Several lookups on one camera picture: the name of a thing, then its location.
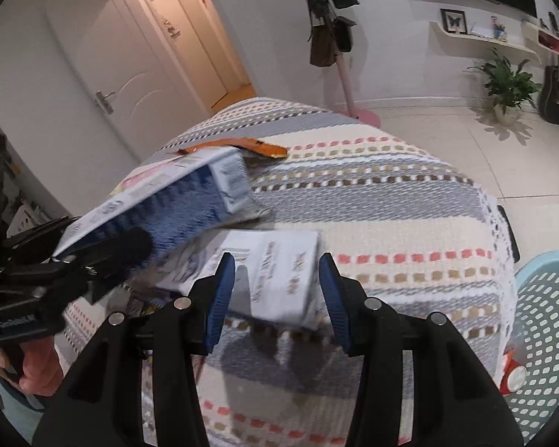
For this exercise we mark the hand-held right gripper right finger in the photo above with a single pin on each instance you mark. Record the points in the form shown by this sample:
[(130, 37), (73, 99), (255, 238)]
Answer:
[(331, 295)]

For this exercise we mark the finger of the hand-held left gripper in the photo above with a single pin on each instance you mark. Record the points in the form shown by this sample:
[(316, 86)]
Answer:
[(116, 249)]

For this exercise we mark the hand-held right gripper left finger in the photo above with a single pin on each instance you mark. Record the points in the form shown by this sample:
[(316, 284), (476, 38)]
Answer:
[(221, 291)]

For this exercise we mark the white paper box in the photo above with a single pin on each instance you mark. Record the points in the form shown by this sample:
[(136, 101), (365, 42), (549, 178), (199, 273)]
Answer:
[(270, 270)]

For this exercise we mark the blue and white carton box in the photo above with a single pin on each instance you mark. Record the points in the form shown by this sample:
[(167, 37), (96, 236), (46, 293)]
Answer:
[(167, 195)]

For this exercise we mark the person's left hand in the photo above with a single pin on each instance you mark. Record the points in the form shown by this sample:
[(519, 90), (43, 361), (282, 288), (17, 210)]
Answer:
[(35, 372)]

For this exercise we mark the striped woven tablecloth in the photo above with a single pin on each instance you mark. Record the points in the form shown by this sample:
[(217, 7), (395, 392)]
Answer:
[(377, 223)]

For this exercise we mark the orange snack wrapper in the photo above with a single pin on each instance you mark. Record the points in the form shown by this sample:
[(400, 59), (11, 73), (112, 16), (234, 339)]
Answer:
[(261, 146)]

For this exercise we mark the white room door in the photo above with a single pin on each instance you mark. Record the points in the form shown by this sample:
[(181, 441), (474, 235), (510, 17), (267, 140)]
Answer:
[(107, 56)]

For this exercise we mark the red and white can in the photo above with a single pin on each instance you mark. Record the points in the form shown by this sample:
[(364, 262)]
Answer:
[(512, 375)]

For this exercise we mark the pink coat stand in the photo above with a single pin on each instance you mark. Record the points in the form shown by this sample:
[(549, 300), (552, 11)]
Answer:
[(349, 88)]

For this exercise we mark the light blue perforated basket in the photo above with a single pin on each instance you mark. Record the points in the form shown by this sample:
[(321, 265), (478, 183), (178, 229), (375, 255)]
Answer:
[(547, 316)]

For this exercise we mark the hallway inner door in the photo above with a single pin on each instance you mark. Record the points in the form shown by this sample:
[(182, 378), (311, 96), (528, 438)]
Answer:
[(186, 37)]

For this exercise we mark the brown hanging bag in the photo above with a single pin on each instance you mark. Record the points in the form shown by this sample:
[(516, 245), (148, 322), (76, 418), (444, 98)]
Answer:
[(322, 46)]

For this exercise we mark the black hanging bag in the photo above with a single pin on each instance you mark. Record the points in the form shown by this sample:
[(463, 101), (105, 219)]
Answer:
[(344, 32)]

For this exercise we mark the green potted plant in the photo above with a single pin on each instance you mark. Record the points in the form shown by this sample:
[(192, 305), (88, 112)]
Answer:
[(510, 81)]

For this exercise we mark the black guitar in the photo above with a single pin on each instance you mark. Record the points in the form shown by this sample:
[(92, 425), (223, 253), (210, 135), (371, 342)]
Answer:
[(554, 95)]

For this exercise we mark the framed butterfly picture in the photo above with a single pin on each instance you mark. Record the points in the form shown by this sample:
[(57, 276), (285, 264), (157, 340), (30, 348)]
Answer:
[(454, 21)]

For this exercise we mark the small blue shelf ornament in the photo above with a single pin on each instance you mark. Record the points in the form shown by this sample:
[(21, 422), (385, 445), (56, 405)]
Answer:
[(499, 32)]

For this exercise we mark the pink and white cubby shelf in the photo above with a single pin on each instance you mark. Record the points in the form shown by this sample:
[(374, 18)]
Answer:
[(549, 39)]

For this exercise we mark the white wall shelf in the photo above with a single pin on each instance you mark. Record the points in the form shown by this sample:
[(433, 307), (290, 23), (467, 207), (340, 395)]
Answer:
[(484, 42)]

